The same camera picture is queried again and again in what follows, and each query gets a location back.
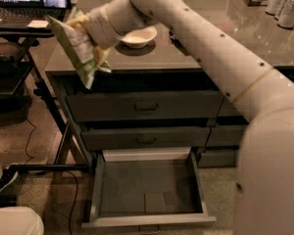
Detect black power cable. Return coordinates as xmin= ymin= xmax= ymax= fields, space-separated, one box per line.
xmin=23 ymin=81 xmax=80 ymax=235

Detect middle right grey drawer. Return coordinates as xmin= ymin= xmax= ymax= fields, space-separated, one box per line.
xmin=207 ymin=125 xmax=246 ymax=147

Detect black crumpled chip bag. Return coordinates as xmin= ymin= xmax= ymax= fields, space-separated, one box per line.
xmin=169 ymin=31 xmax=189 ymax=56

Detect person's knee beige trousers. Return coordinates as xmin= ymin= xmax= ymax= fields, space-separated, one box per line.
xmin=0 ymin=207 xmax=44 ymax=235

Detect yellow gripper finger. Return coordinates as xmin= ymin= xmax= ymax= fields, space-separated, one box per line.
xmin=67 ymin=15 xmax=88 ymax=33
xmin=93 ymin=46 xmax=110 ymax=66

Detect black laptop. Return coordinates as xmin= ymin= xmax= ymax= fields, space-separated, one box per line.
xmin=0 ymin=0 xmax=66 ymax=32

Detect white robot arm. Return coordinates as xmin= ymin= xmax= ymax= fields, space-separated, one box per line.
xmin=68 ymin=0 xmax=294 ymax=235

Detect middle left grey drawer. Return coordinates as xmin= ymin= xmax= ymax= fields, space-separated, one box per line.
xmin=81 ymin=126 xmax=210 ymax=151

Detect black white sneaker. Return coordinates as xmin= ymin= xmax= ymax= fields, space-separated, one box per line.
xmin=0 ymin=168 xmax=20 ymax=204

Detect grey drawer cabinet counter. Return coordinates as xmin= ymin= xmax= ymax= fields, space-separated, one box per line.
xmin=44 ymin=0 xmax=294 ymax=171

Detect white paper bowl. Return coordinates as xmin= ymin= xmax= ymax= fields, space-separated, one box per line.
xmin=122 ymin=26 xmax=158 ymax=48

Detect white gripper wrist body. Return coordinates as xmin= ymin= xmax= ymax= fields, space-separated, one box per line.
xmin=86 ymin=4 xmax=121 ymax=49

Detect top left grey drawer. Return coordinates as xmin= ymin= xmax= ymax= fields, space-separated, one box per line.
xmin=66 ymin=91 xmax=223 ymax=122

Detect grey drawer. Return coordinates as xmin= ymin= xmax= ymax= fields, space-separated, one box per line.
xmin=81 ymin=126 xmax=210 ymax=151
xmin=218 ymin=98 xmax=240 ymax=117
xmin=66 ymin=91 xmax=223 ymax=122
xmin=198 ymin=149 xmax=238 ymax=167
xmin=207 ymin=125 xmax=246 ymax=147

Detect white sticky note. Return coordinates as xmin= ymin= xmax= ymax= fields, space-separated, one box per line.
xmin=27 ymin=21 xmax=49 ymax=28

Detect black laptop stand cart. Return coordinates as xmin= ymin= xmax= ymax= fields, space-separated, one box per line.
xmin=0 ymin=7 xmax=90 ymax=174

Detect bottom right grey drawer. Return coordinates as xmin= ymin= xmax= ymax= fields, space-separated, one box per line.
xmin=198 ymin=149 xmax=238 ymax=167

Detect top right grey drawer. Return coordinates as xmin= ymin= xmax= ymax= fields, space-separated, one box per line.
xmin=218 ymin=98 xmax=240 ymax=117

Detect green jalapeno chip bag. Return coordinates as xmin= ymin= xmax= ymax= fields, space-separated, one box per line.
xmin=45 ymin=7 xmax=111 ymax=89

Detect open bottom left drawer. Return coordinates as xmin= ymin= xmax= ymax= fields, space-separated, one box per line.
xmin=81 ymin=154 xmax=216 ymax=235

